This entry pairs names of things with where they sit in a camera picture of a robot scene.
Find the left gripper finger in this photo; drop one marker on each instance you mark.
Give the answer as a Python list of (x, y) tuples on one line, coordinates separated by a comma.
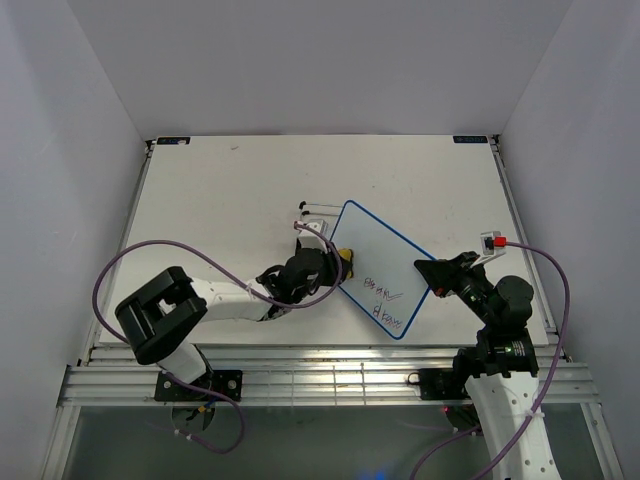
[(342, 257), (345, 275)]

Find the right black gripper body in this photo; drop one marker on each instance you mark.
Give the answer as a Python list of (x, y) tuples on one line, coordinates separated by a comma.
[(471, 288)]

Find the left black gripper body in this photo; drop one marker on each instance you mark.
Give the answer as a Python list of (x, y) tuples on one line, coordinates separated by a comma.
[(326, 276)]

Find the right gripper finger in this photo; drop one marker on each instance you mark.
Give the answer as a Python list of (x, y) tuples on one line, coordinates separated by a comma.
[(440, 275), (465, 259)]

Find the yellow bone-shaped eraser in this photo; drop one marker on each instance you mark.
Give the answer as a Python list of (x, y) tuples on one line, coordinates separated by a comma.
[(351, 259)]

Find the blue framed whiteboard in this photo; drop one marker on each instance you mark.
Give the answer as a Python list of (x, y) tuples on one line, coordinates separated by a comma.
[(385, 284)]

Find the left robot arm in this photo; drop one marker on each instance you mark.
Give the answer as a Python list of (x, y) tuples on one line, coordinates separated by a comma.
[(158, 317)]

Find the right blue corner label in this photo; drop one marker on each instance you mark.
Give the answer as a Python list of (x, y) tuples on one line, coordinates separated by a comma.
[(470, 139)]

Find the blue corner label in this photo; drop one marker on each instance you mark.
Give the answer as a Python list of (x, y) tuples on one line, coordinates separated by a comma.
[(470, 139), (173, 141)]

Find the left blue corner label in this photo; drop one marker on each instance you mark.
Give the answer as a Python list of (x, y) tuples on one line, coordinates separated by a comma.
[(173, 141)]

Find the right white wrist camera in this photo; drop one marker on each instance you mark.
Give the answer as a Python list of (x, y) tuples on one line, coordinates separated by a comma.
[(493, 245)]

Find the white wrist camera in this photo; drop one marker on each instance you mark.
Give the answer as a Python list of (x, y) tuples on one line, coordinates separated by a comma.
[(311, 234), (493, 245)]

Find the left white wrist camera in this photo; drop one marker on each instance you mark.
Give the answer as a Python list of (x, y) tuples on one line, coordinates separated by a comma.
[(311, 234)]

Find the wire whiteboard stand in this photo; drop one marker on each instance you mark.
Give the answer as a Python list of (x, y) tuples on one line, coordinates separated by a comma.
[(310, 212)]

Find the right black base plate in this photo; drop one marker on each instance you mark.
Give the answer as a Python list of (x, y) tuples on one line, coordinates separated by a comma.
[(438, 384)]

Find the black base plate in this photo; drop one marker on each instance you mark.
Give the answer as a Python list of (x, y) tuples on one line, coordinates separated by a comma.
[(438, 384), (226, 382)]

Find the aluminium frame rail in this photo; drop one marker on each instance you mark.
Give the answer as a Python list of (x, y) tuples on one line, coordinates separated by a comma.
[(273, 376)]

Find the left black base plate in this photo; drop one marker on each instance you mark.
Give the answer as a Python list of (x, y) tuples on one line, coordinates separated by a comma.
[(226, 382)]

